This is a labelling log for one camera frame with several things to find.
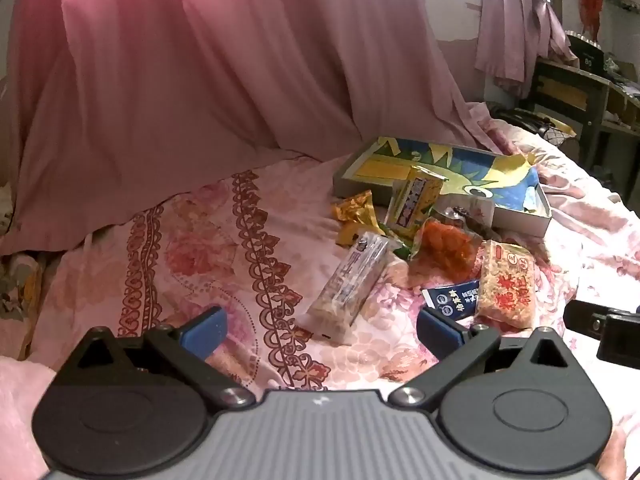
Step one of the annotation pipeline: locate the black box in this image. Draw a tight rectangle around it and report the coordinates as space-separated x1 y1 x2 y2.
565 32 604 74

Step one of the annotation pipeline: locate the floral pink bedsheet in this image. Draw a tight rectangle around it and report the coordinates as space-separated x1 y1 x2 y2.
0 105 640 480

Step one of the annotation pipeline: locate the dark blue snack packet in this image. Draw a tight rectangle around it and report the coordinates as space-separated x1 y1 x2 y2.
421 280 482 322

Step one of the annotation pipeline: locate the pink curtain sheet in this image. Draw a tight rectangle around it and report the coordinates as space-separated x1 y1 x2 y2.
0 0 506 257

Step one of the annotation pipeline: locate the white red printed snack packet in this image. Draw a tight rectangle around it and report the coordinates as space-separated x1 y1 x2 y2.
432 195 496 241

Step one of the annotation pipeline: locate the pink hanging cloth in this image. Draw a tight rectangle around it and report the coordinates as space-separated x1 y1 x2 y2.
474 0 579 99

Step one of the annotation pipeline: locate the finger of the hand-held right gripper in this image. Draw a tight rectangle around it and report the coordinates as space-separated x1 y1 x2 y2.
563 300 609 337

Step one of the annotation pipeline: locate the clear packet of orange snack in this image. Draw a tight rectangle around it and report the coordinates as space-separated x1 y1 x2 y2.
409 217 484 281

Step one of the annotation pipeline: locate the pink fluffy blanket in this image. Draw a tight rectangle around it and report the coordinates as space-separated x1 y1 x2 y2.
0 355 57 480

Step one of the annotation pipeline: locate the long clear grain bar packet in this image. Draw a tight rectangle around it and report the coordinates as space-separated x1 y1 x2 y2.
306 231 404 346

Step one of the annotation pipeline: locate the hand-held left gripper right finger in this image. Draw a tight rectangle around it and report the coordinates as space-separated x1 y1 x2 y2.
389 306 583 412

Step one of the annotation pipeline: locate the green stick snack packet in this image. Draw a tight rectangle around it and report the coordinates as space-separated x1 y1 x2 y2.
377 220 417 261

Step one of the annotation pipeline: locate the yellow seaweed snack packet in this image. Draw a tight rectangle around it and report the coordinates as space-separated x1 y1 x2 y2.
387 164 448 242

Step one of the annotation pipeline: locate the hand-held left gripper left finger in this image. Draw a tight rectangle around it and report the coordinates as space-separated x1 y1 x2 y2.
56 306 256 413

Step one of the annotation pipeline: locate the black bag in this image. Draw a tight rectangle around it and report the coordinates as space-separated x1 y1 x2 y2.
492 105 576 143

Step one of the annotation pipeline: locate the golden snack packet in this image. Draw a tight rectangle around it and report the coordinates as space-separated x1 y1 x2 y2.
333 190 377 224

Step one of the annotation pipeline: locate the dark wooden desk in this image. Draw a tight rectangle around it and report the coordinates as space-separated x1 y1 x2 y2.
525 57 640 173

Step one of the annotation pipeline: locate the colourful printed cardboard box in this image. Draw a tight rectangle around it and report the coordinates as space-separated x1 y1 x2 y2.
332 136 552 237

